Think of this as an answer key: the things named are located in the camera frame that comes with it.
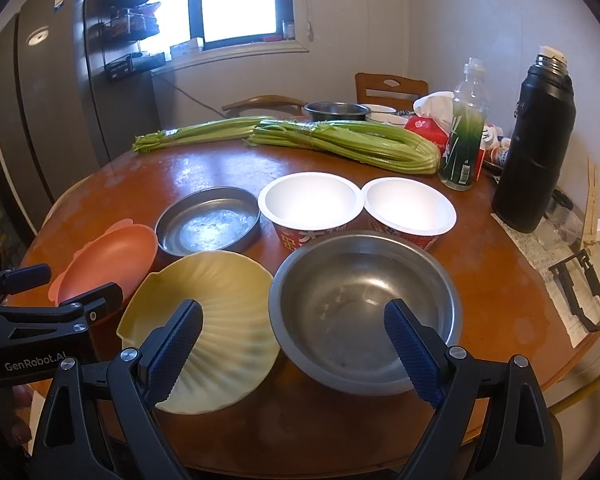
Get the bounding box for magnetic spice rack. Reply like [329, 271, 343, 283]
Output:
[98, 0, 166, 82]

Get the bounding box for window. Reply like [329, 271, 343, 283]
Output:
[140, 0, 311, 66]

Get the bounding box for black clip tool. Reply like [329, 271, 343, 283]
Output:
[548, 248, 600, 333]

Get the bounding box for white ceramic food bowl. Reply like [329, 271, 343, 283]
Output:
[365, 104, 407, 127]

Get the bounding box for green label plastic bottle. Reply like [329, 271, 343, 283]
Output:
[438, 58, 489, 191]

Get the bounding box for left hand red nails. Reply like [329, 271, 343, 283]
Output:
[0, 385, 33, 445]

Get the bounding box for grey refrigerator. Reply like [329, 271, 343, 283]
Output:
[0, 0, 159, 233]

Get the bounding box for wooden chair with slats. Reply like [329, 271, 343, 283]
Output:
[354, 73, 429, 112]

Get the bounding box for curved wooden armchair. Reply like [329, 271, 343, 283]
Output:
[222, 94, 306, 119]

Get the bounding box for red tissue pack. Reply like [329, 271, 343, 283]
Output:
[405, 91, 454, 154]

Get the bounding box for black thermos flask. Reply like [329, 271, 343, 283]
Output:
[492, 46, 576, 233]

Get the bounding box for yellow shell-shaped plate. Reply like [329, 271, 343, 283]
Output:
[117, 250, 279, 415]

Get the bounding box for pink plastic plate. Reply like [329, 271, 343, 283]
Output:
[47, 219, 158, 306]

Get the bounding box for small steel bowl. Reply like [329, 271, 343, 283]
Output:
[303, 101, 370, 122]

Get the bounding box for printed paper sheet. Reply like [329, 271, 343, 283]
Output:
[492, 214, 600, 348]

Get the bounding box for thick celery bunch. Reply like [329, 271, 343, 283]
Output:
[246, 119, 441, 176]

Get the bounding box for long celery bunch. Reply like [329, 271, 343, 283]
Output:
[131, 116, 274, 154]

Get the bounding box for small red paper bowl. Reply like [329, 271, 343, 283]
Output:
[362, 177, 457, 250]

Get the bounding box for small white bottle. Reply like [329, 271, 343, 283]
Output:
[481, 124, 510, 168]

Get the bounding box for large red paper bowl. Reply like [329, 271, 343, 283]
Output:
[258, 171, 364, 252]

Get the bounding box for wooden clothespin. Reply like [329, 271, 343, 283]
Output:
[581, 157, 600, 248]

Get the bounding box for large steel bowl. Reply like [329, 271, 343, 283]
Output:
[268, 231, 463, 396]

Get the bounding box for steel pan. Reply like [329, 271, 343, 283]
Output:
[155, 186, 261, 258]

